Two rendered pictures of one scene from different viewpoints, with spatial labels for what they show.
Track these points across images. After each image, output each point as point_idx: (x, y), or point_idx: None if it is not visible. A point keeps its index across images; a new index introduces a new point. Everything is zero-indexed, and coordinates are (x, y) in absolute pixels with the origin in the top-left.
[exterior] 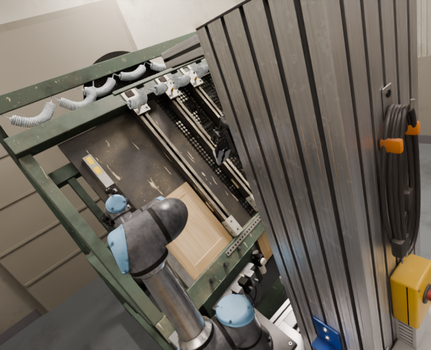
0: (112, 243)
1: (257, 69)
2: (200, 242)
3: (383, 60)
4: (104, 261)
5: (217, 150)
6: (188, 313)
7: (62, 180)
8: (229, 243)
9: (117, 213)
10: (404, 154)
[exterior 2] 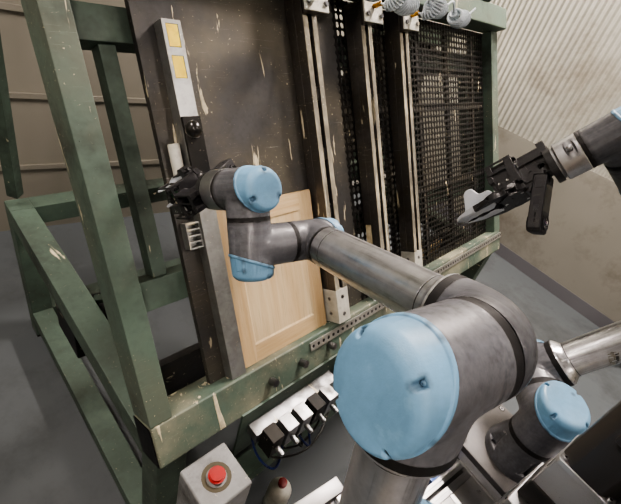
0: (420, 378)
1: None
2: (280, 307)
3: None
4: (111, 267)
5: (495, 200)
6: None
7: (87, 36)
8: (319, 329)
9: (252, 212)
10: None
